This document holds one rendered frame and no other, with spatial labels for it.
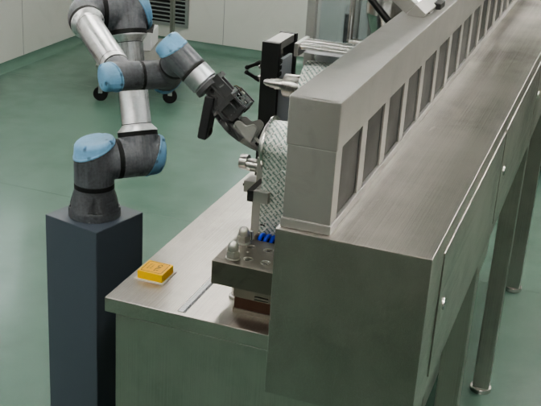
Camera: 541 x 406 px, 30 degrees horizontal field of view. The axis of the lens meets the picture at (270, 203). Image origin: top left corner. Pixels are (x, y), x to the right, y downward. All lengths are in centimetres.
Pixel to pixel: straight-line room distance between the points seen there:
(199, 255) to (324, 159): 125
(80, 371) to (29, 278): 155
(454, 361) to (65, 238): 114
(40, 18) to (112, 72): 572
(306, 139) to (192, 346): 104
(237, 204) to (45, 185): 269
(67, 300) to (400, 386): 159
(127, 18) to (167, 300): 87
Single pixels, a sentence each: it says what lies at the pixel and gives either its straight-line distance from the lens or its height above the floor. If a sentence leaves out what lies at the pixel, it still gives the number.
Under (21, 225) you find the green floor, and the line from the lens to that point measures 517.
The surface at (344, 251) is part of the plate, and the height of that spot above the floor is 142.
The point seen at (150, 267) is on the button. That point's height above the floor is 92.
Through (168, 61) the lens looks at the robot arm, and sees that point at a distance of 256.
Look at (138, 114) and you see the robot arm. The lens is 293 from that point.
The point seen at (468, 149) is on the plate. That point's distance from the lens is 203.
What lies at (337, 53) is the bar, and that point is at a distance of 268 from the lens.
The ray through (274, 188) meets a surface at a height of 116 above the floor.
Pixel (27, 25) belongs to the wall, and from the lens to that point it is 814.
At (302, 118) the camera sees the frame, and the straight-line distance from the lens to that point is 152.
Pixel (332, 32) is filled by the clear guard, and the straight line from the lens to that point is 345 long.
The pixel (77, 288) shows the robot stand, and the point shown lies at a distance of 299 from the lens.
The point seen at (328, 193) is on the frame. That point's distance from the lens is 154.
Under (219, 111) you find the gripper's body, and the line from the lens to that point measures 254.
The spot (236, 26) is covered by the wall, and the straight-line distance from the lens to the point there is 854.
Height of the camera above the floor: 207
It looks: 22 degrees down
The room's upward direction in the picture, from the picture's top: 4 degrees clockwise
